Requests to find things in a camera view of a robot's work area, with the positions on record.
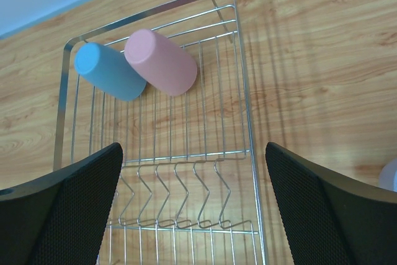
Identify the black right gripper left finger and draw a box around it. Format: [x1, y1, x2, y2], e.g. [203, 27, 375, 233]
[1, 143, 123, 264]

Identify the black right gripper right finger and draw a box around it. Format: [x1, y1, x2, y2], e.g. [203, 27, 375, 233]
[265, 142, 396, 264]

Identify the lavender plastic cup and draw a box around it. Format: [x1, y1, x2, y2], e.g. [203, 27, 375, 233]
[378, 159, 397, 192]

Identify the blue plastic cup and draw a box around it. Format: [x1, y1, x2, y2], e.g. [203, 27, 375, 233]
[74, 42, 146, 101]

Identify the pink plastic cup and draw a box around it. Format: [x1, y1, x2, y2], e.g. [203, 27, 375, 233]
[124, 29, 198, 96]

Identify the metal wire dish rack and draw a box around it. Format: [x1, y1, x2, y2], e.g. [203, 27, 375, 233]
[53, 0, 269, 264]

